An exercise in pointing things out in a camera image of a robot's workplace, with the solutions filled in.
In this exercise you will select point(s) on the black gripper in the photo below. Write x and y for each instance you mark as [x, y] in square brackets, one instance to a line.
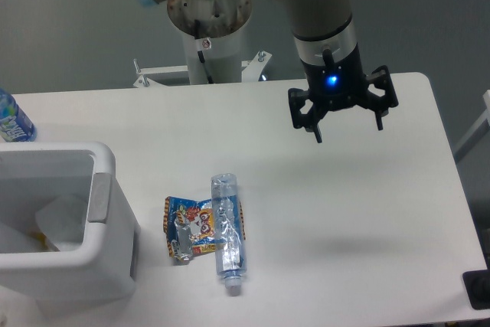
[339, 85]

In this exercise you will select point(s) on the crushed clear plastic bottle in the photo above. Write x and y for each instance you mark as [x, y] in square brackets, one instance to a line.
[230, 254]

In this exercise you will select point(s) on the blue snack wrapper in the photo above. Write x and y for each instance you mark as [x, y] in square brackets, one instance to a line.
[189, 228]

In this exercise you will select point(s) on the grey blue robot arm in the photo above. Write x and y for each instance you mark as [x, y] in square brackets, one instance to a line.
[324, 36]

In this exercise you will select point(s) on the white paper trash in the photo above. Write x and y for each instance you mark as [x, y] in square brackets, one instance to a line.
[35, 227]

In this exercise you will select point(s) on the white plastic trash can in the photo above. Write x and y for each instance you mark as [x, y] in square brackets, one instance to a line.
[102, 270]

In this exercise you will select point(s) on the black table clamp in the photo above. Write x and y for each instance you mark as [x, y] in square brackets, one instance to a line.
[477, 288]

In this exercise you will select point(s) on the blue labelled water bottle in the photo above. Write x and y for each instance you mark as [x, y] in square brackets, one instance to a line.
[15, 124]

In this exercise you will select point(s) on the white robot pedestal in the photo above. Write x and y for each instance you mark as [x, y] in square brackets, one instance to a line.
[212, 34]

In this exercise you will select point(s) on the white frame at right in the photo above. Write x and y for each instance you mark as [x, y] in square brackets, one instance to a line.
[474, 133]

